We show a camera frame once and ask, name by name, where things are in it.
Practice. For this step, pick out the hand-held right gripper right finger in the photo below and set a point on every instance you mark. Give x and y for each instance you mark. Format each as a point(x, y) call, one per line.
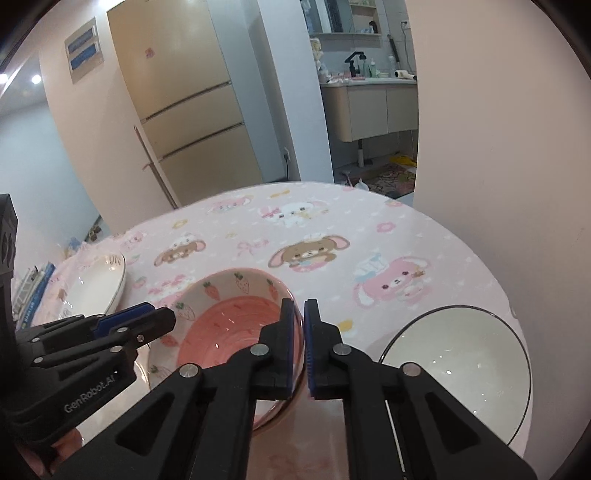
point(318, 360)

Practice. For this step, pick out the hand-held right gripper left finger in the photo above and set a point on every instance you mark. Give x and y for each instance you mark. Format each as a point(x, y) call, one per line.
point(282, 355)

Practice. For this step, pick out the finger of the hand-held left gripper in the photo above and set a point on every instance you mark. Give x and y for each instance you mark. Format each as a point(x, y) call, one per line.
point(124, 318)
point(152, 325)

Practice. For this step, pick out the white plate with black lettering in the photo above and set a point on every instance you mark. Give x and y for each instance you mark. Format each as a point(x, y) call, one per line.
point(99, 281)

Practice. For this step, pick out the pink carrot print bowl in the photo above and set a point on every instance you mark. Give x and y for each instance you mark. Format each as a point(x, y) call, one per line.
point(221, 332)

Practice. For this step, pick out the person's left hand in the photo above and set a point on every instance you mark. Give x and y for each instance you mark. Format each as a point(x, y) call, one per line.
point(71, 443)

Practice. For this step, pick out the stack of books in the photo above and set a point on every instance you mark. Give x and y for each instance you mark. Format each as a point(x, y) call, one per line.
point(32, 290)

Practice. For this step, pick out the pink cartoon printed tablecloth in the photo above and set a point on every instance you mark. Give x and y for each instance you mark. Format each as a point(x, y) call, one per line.
point(323, 221)

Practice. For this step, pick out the white bowl with black rim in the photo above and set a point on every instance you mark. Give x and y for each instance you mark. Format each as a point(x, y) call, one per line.
point(461, 360)

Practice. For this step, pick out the white plastic bag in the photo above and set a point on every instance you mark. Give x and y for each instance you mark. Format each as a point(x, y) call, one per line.
point(361, 183)

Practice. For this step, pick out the cartoon printed floor mat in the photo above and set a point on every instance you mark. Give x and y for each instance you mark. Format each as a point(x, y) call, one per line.
point(392, 180)

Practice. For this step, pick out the metal drain pipe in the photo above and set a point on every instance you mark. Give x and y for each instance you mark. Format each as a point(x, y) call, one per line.
point(360, 152)

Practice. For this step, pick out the yellow plastic item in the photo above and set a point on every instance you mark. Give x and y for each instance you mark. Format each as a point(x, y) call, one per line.
point(402, 160)

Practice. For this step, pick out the beige refrigerator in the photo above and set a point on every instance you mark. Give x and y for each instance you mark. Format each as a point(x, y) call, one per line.
point(184, 92)

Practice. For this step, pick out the beige bathroom vanity cabinet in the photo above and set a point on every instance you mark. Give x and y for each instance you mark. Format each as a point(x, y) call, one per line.
point(364, 110)

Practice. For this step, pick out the green bottle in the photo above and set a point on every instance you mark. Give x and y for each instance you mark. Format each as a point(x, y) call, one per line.
point(372, 68)

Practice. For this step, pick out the white hair dryer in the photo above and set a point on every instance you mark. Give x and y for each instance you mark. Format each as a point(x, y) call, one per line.
point(405, 74)

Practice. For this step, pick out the black faucet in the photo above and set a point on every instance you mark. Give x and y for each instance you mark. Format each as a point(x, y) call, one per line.
point(355, 62)

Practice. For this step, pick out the hanging plush toy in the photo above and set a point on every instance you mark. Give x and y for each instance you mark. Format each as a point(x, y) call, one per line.
point(317, 53)

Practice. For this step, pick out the bathroom mirror cabinet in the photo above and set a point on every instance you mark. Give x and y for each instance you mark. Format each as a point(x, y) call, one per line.
point(341, 16)

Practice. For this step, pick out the grey wall panel box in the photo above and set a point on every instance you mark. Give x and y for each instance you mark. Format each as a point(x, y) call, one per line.
point(83, 50)

